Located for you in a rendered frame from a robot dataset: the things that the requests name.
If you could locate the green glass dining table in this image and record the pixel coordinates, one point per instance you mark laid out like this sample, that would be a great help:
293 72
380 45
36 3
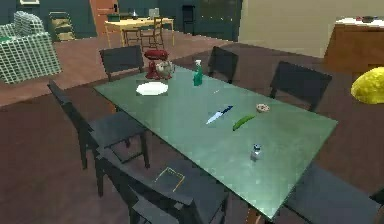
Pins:
213 140

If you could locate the green spray bottle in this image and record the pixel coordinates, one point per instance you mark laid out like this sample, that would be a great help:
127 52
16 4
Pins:
198 75

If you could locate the white round plate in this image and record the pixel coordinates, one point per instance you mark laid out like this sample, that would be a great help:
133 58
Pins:
152 88

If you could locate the green cucumber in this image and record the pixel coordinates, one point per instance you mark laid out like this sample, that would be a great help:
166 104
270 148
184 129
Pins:
242 122

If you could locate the black dining chair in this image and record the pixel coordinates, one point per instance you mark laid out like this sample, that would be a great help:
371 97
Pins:
121 60
222 63
166 196
330 200
106 128
300 83

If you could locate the red stand mixer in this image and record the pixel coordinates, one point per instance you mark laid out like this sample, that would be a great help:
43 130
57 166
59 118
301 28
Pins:
156 65

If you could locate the silver salt shaker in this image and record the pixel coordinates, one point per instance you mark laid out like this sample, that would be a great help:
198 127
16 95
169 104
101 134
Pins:
256 152

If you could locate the brown wooden chair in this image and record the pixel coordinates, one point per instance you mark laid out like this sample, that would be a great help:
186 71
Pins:
151 33

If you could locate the black tall chair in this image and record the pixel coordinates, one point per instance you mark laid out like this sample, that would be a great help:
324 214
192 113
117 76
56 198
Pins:
188 18

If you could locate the yellow wooden table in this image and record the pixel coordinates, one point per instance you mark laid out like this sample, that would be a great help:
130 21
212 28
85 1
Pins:
136 25

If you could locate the grey laptop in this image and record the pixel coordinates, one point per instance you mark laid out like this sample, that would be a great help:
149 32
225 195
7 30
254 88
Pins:
154 13

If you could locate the dark green box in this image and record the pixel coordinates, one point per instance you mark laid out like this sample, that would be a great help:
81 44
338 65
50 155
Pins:
113 17

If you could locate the orange room door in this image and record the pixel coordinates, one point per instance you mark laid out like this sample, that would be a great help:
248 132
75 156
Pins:
104 13

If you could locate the dark shelf with cushions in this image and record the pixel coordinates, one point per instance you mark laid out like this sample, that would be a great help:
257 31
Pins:
61 26

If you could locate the brown wooden counter cabinet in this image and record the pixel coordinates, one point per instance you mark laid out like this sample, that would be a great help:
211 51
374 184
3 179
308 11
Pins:
356 46

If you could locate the white framed picture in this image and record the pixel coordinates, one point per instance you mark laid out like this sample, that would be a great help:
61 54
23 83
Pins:
29 2

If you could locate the dark bowl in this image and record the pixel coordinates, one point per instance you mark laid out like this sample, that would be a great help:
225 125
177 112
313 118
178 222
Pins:
368 19

